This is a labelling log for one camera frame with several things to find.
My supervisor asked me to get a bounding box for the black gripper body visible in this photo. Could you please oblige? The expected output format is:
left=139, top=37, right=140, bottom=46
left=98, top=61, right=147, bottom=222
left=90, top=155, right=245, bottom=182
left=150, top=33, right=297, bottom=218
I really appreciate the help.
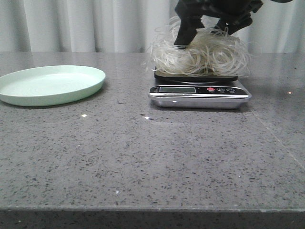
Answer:
left=175, top=0, right=263, bottom=21

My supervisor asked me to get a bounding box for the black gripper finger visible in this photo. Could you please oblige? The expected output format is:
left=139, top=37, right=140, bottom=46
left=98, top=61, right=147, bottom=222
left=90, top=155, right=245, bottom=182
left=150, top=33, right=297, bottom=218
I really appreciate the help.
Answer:
left=214, top=13, right=253, bottom=35
left=174, top=15, right=204, bottom=45

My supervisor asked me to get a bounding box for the white vermicelli noodle bundle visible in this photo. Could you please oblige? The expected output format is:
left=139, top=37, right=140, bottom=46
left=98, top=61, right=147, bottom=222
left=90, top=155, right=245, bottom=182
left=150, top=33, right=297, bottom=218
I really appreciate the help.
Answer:
left=144, top=16, right=250, bottom=77

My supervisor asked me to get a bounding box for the black silver kitchen scale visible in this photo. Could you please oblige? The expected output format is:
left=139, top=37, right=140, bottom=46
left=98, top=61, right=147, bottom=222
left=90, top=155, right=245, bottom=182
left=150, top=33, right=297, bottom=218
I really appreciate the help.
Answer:
left=148, top=71, right=252, bottom=109

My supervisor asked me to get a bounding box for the white pleated curtain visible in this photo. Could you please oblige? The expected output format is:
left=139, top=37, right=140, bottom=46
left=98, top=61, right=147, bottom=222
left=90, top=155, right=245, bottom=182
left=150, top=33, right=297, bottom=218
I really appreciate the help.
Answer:
left=0, top=0, right=305, bottom=52

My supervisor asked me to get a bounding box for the light green plastic plate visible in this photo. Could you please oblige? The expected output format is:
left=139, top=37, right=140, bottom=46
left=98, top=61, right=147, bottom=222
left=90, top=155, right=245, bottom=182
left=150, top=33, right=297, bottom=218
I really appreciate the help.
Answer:
left=0, top=65, right=106, bottom=106

